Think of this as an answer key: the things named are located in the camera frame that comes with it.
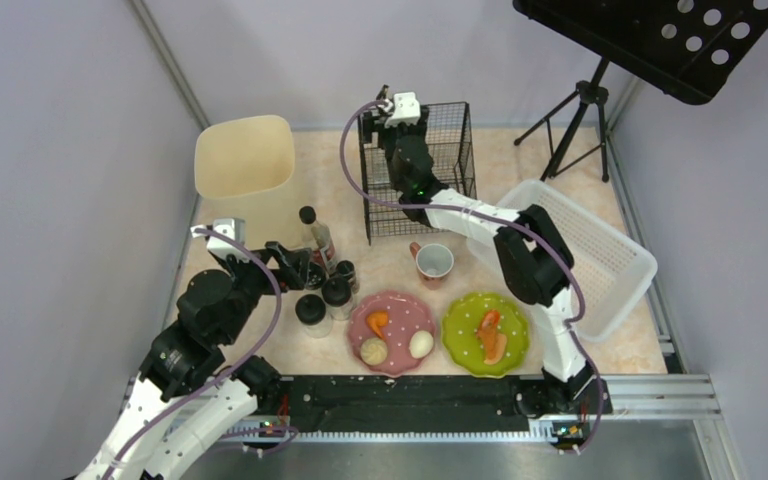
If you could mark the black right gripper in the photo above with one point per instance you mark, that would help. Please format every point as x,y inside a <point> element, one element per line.
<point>375,134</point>

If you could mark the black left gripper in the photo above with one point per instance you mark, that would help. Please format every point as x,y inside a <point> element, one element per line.
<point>277,261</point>

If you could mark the sauce bottle red label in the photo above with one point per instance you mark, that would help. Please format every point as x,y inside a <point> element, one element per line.
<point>318,238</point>

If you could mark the clear bottle gold spout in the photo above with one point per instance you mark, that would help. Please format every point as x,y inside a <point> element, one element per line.
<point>382,99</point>

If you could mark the glass jar black lid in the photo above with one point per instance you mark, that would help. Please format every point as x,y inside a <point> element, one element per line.
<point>338,297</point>
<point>311,312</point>

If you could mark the glass jar black lid front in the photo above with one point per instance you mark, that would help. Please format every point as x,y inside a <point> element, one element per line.
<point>311,312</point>

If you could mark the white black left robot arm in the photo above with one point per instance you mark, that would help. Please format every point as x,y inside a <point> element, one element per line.
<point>179,406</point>

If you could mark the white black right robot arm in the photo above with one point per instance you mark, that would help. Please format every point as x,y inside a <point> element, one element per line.
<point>536,261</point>

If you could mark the small black pepper grinder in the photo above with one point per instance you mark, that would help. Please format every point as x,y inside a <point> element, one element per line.
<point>346,269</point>

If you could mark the beige steamed bun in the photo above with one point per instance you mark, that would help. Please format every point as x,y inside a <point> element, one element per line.
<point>373,351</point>

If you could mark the pink polka dot plate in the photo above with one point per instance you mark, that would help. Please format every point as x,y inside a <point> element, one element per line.
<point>408,314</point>

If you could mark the pink floral mug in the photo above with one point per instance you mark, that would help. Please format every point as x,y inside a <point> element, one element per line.
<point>433,262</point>

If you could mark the beige plastic waste bin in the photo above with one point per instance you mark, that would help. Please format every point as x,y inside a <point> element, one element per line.
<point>247,169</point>

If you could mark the white egg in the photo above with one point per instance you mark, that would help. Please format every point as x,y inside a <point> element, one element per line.
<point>421,344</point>

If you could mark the green polka dot plate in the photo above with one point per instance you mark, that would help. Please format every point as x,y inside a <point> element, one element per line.
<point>463,339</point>

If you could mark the orange salmon slice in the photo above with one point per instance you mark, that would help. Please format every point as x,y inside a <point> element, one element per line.
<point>492,340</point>

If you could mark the white perforated plastic basket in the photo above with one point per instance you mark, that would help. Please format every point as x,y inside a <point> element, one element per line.
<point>614,271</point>

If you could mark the black music stand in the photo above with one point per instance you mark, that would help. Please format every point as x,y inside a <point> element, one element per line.
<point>687,49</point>

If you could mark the black wire rack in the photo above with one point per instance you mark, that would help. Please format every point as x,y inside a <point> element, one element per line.
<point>447,157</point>

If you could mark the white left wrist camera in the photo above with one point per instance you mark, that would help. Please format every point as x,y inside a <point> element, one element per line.
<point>223,238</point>

